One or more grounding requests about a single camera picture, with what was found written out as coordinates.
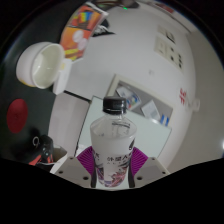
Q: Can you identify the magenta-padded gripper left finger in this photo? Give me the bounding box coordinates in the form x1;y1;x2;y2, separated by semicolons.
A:
54;146;98;189

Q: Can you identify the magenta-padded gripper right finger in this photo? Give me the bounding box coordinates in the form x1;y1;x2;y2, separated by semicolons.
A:
128;146;171;188

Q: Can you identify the clear bottle with white label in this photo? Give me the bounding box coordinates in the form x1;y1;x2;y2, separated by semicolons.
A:
89;95;138;190

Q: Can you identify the black and red tool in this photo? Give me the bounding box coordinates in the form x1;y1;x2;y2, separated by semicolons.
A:
28;134;56;167

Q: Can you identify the grey pin board with papers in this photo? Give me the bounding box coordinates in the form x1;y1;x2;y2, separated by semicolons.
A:
107;73;174;126

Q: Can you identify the small white box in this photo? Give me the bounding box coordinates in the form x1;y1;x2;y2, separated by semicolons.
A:
52;58;73;96

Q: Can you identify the white mug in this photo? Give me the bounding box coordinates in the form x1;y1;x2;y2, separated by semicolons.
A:
15;41;66;90

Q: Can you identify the colourful printed book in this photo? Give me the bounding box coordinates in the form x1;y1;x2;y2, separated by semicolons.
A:
59;1;109;63

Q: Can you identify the small black flag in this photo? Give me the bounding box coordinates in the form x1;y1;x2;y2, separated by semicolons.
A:
91;18;116;38

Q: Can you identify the large white wall poster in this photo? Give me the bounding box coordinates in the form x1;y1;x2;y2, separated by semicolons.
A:
153;35;185;71

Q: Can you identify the small white wall poster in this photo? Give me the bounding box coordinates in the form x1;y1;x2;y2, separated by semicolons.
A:
156;24;176;44

